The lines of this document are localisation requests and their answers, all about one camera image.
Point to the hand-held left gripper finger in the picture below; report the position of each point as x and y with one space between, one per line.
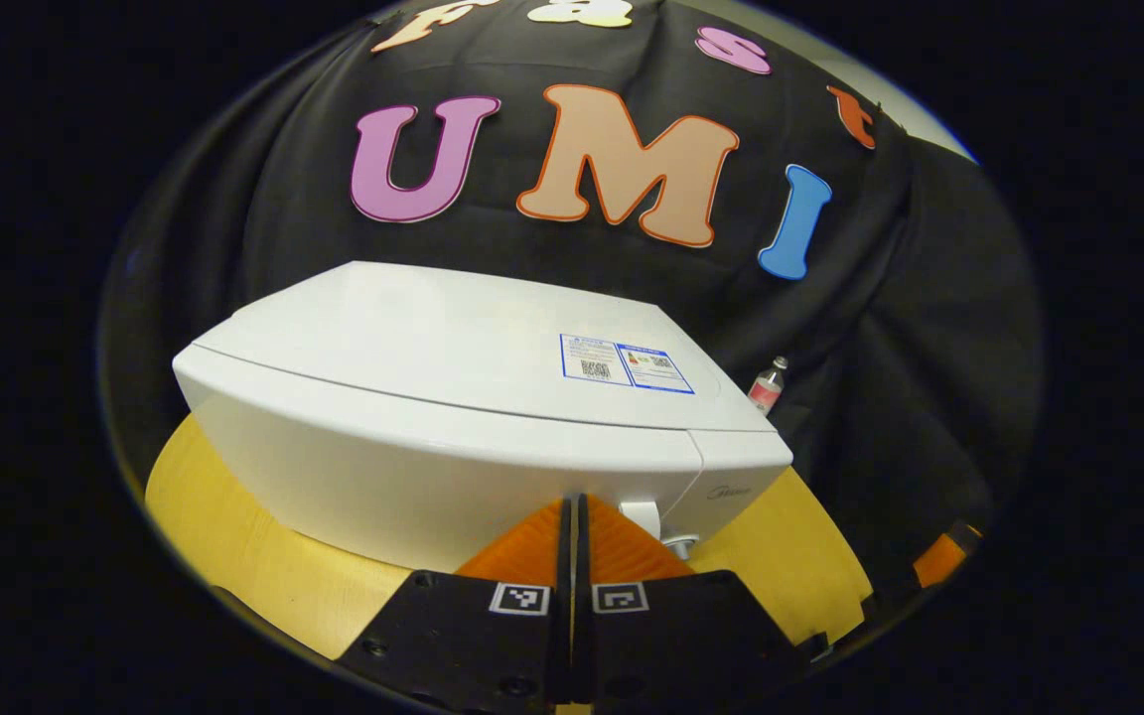
582 596
562 596

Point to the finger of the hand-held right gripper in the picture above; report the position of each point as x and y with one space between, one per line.
941 558

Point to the white microwave oven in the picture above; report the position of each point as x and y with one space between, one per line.
433 348

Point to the small clear bottle pink label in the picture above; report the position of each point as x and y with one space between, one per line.
767 389

